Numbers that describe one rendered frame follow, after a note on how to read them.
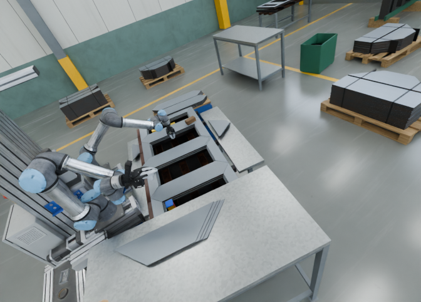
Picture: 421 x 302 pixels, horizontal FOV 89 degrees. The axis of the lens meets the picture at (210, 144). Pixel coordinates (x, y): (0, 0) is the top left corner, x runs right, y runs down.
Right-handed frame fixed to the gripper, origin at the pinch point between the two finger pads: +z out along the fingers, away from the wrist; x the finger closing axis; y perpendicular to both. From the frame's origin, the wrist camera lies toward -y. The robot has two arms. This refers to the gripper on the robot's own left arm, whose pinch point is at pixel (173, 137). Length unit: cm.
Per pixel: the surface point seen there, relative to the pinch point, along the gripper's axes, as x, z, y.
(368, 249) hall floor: 119, 91, 147
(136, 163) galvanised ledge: -53, 23, -14
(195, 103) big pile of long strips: 44, 6, -65
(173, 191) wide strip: -16, 6, 67
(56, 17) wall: -184, -117, -645
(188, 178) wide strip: -1, 6, 60
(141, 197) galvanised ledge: -51, 23, 40
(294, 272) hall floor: 52, 91, 137
